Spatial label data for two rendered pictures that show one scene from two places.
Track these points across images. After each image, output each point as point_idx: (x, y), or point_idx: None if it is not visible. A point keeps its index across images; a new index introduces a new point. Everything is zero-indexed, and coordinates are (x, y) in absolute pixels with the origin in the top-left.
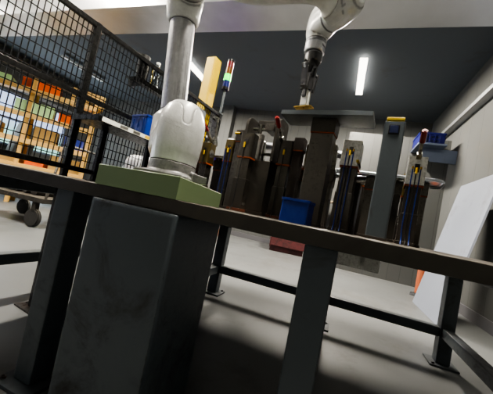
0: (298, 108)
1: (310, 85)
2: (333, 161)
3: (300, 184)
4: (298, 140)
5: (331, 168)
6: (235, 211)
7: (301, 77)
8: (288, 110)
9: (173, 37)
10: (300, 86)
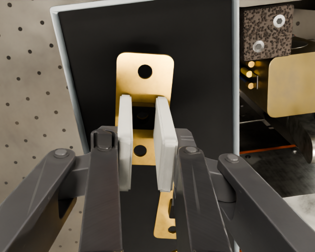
0: (143, 79)
1: (177, 218)
2: (292, 132)
3: None
4: (239, 30)
5: (287, 118)
6: None
7: (13, 198)
8: (60, 51)
9: None
10: (64, 149)
